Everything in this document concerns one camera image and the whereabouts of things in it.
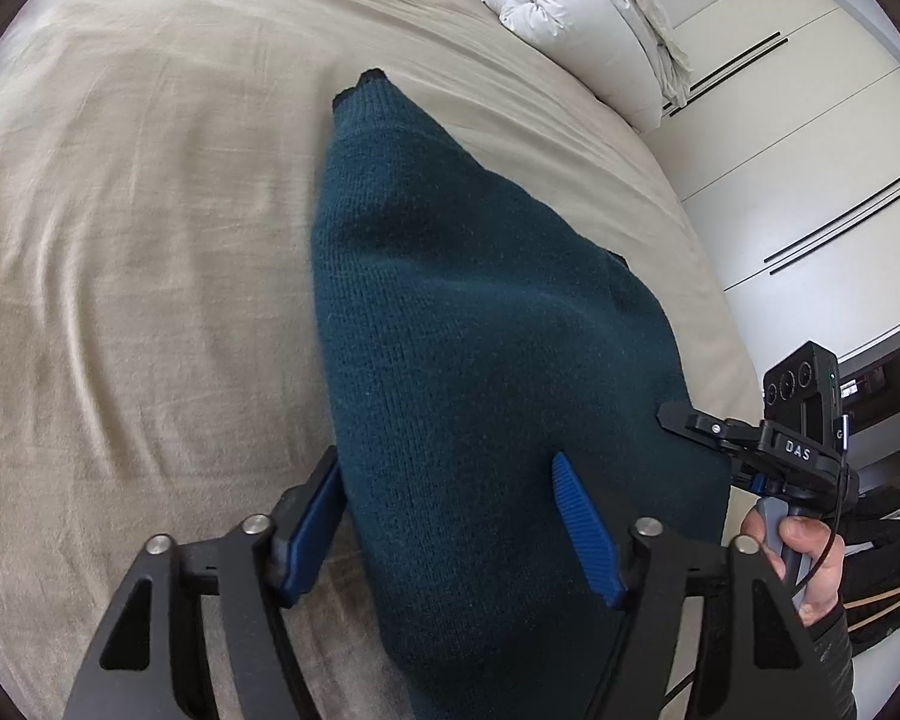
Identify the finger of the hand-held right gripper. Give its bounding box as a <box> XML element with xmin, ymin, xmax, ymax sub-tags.
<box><xmin>656</xmin><ymin>401</ymin><xmax>766</xmax><ymax>456</ymax></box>

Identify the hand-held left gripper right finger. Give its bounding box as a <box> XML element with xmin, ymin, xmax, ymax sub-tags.
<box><xmin>551</xmin><ymin>452</ymin><xmax>841</xmax><ymax>720</ymax></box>

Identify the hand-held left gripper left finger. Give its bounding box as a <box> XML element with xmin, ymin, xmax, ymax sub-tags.
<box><xmin>60</xmin><ymin>444</ymin><xmax>346</xmax><ymax>720</ymax></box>

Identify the dark teal knitted sweater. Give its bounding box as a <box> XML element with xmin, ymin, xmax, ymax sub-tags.
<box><xmin>311</xmin><ymin>69</ymin><xmax>736</xmax><ymax>720</ymax></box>

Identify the person's right forearm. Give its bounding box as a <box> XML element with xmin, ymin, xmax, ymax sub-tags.
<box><xmin>804</xmin><ymin>598</ymin><xmax>861</xmax><ymax>720</ymax></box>

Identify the person's right hand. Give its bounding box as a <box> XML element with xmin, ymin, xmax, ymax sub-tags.
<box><xmin>741</xmin><ymin>506</ymin><xmax>848</xmax><ymax>627</ymax></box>

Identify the dark furniture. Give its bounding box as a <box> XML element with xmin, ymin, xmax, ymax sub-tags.
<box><xmin>840</xmin><ymin>360</ymin><xmax>900</xmax><ymax>488</ymax></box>

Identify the black backpack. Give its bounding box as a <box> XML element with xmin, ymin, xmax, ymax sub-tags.
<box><xmin>844</xmin><ymin>486</ymin><xmax>900</xmax><ymax>657</ymax></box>

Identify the white wardrobe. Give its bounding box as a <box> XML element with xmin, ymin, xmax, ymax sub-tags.
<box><xmin>600</xmin><ymin>0</ymin><xmax>900</xmax><ymax>377</ymax></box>

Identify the bed with cream sheet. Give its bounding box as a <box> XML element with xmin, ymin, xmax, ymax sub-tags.
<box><xmin>0</xmin><ymin>0</ymin><xmax>767</xmax><ymax>720</ymax></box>

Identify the beige crumpled cloth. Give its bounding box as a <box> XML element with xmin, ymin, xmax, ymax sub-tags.
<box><xmin>570</xmin><ymin>0</ymin><xmax>692</xmax><ymax>107</ymax></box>

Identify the folded white duvet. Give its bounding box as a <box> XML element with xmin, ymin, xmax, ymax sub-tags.
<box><xmin>482</xmin><ymin>0</ymin><xmax>665</xmax><ymax>130</ymax></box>

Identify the black wardrobe handle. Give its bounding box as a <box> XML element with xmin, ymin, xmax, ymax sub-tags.
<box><xmin>664</xmin><ymin>31</ymin><xmax>782</xmax><ymax>104</ymax></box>
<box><xmin>763</xmin><ymin>176</ymin><xmax>900</xmax><ymax>263</ymax></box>
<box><xmin>671</xmin><ymin>37</ymin><xmax>790</xmax><ymax>111</ymax></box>
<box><xmin>769</xmin><ymin>187</ymin><xmax>900</xmax><ymax>275</ymax></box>

